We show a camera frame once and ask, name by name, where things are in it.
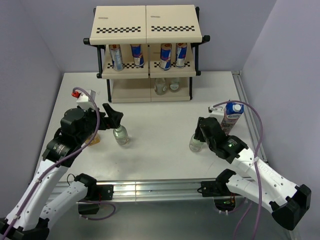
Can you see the blue purple berry juice carton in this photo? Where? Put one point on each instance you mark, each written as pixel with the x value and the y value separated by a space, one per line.
pixel 232 112

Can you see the beige three-tier shelf rack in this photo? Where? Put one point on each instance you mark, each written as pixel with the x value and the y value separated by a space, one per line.
pixel 150 26

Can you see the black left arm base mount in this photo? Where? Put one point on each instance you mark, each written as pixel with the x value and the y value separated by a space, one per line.
pixel 97 205

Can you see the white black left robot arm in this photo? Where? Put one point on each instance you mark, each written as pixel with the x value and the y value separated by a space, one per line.
pixel 32 217

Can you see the blue silver energy drink can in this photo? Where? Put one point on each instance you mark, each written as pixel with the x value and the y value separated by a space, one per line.
pixel 180 54
pixel 165 56

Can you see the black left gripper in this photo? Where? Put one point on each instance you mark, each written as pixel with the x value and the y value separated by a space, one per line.
pixel 113 120

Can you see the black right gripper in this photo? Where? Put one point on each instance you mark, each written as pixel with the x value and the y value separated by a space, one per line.
pixel 198 132

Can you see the clear glass bottle green cap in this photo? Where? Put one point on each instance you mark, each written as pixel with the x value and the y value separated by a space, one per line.
pixel 174 84
pixel 196 143
pixel 160 86
pixel 121 135

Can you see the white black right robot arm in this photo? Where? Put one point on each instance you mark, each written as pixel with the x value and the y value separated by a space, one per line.
pixel 170 143

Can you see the blue Fontana juice carton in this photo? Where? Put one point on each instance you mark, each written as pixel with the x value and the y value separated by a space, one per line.
pixel 94 141

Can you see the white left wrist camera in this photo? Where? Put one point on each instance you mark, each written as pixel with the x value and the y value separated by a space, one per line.
pixel 83 101

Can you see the aluminium mounting rail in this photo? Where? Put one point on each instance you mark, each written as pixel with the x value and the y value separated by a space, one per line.
pixel 170 190

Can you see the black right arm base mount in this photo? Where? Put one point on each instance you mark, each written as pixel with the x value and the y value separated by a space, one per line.
pixel 224 200

